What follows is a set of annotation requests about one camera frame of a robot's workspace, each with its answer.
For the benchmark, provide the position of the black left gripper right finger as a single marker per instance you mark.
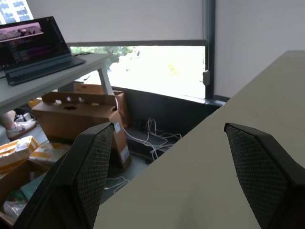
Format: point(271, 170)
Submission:
point(264, 176)

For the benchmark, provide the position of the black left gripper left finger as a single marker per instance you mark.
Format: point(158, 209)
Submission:
point(71, 176)

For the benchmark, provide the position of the yellow white package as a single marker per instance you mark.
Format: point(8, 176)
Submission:
point(48, 152)
point(16, 150)

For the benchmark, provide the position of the open cardboard box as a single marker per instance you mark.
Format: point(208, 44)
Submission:
point(16, 186)

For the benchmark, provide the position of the large brown cardboard box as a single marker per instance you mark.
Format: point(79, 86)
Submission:
point(78, 119)

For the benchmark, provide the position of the white sneaker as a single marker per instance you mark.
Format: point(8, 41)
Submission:
point(20, 127)

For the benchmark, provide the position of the small brown cardboard box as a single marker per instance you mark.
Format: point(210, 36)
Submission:
point(119, 100)

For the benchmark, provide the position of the white side desk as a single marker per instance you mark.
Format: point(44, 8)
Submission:
point(47, 78)

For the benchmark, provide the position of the dark open laptop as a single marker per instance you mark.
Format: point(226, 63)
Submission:
point(28, 47)

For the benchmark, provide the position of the white roller blind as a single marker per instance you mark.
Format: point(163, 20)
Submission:
point(119, 21)

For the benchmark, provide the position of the dark window frame post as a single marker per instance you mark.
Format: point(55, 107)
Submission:
point(210, 47)

